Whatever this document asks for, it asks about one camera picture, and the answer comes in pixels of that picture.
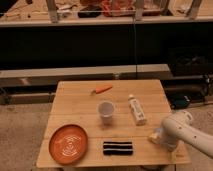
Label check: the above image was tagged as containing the white sponge with blue side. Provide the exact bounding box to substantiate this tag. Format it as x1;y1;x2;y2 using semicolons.
148;131;161;144

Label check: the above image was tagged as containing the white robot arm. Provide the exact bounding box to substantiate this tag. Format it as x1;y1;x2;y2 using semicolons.
159;111;213;159

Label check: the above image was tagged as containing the white ceramic cup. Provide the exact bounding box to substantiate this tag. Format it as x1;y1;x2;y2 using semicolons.
97;101;115;125

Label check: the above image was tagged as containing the orange toy carrot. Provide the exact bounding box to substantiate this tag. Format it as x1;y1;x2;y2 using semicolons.
91;85;113;94

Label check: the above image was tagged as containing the wooden table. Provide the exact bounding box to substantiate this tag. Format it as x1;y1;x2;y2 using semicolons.
37;79;190;168

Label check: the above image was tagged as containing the white plastic bottle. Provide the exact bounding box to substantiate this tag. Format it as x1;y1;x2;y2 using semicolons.
128;94;147;126

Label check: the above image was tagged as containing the black white striped cloth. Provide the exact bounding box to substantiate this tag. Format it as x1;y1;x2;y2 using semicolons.
103;141;133;155

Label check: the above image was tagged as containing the orange patterned plate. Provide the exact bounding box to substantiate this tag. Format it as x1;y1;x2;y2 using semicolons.
49;124;88;165

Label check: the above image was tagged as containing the dark object on floor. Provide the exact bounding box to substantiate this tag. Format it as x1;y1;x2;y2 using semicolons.
172;96;190;109

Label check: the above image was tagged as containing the long wooden bench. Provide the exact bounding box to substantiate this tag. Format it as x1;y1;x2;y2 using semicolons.
0;64;172;87

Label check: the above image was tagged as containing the hanging black cable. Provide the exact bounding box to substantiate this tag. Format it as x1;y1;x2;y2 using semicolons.
132;0;139;80

